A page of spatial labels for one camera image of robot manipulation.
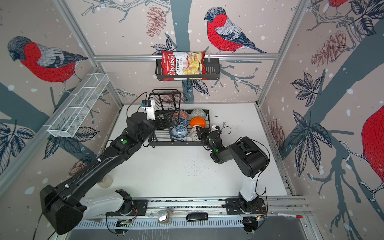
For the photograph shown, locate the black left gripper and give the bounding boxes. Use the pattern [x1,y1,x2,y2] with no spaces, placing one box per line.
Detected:
[137,110,173,145]

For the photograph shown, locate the orange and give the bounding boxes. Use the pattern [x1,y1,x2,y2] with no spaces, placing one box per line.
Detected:
[173,109,190,120]

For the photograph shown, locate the orange plastic bowl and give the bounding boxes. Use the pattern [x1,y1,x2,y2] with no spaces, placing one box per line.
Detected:
[190,117,207,128]

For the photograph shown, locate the blue floral bowl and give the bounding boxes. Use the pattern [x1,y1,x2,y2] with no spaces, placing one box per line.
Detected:
[171,125,189,139]

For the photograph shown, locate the green grey patterned bowl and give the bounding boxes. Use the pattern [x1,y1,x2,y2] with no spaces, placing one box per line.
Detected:
[190,109,207,119]

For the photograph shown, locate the white brown patterned bowl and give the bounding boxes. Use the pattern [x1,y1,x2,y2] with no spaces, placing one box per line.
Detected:
[189,127,198,139]

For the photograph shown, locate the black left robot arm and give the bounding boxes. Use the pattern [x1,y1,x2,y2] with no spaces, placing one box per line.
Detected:
[40,110,174,235]

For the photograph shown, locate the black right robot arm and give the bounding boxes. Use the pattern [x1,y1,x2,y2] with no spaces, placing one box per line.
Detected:
[196,126,271,216]

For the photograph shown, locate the red cassava chips bag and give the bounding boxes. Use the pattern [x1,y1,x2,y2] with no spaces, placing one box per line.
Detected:
[161,51,207,81]

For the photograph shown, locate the black remote fob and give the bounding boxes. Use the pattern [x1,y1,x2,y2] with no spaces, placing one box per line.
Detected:
[186,212,209,222]

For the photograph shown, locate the black white round object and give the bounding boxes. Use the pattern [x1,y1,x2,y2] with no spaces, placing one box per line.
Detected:
[97,175,113,189]

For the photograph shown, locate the silver bell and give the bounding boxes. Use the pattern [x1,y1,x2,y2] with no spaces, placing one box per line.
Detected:
[158,210,171,224]

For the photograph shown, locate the red white pen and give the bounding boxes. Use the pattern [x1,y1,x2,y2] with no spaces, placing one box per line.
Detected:
[273,212,303,219]

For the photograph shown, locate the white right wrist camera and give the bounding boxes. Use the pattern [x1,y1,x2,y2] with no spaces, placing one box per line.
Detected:
[211,125,221,132]

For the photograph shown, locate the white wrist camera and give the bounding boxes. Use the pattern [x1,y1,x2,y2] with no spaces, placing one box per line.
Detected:
[142,100,156,121]
[211,125,221,132]

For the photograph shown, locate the black wire dish rack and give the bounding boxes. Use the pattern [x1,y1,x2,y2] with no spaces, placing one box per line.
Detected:
[149,89,211,147]

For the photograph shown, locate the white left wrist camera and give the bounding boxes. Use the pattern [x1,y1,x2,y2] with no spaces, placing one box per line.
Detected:
[142,100,156,121]

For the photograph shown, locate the black wall shelf basket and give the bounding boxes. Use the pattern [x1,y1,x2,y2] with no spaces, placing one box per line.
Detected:
[155,58,221,82]

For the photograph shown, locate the white wire wall basket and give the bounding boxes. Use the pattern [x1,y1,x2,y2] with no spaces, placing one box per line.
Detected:
[48,73,110,138]

